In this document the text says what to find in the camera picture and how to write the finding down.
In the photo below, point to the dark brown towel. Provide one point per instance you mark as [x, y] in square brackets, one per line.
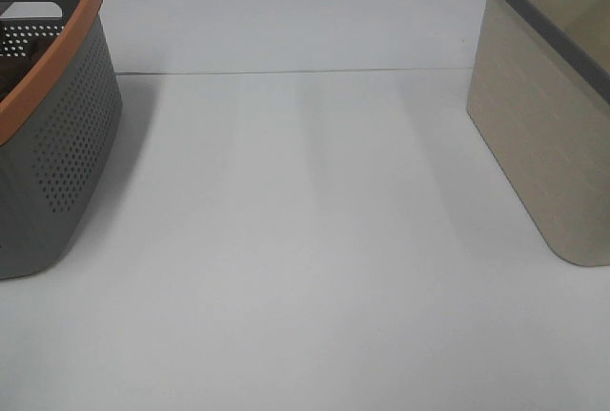
[18, 56]

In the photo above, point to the beige basket grey rim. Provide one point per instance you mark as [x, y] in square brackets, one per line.
[539, 97]

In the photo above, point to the grey perforated basket orange rim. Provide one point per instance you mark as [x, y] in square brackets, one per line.
[58, 126]

